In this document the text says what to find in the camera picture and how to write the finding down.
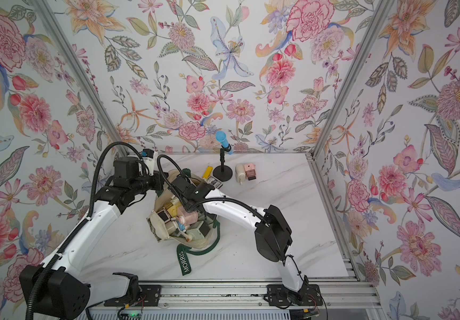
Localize cream canvas tote bag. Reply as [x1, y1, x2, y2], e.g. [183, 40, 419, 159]
[147, 185, 221, 276]

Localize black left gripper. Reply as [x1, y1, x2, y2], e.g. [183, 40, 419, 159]
[129, 169, 171, 196]

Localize green pencil sharpener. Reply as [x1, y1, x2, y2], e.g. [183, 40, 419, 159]
[187, 221, 211, 240]

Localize yellow wooden block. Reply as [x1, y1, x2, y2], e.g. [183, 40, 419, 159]
[202, 166, 213, 179]

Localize blue playing card box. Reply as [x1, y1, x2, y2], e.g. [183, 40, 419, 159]
[207, 175, 223, 189]

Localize aluminium corner post right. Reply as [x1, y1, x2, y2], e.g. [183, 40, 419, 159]
[310, 0, 394, 160]

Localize yellow pencil sharpener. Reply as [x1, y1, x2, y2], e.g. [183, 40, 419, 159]
[163, 202, 181, 217]

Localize blue microphone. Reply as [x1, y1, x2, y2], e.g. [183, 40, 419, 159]
[215, 130, 233, 155]

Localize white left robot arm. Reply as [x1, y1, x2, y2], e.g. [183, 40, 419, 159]
[19, 141, 165, 319]

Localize black microphone stand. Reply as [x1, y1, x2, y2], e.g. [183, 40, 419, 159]
[212, 145, 233, 182]

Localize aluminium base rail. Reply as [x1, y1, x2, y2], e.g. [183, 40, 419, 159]
[39, 257, 381, 320]

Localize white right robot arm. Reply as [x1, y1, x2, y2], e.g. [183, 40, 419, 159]
[157, 155, 327, 309]

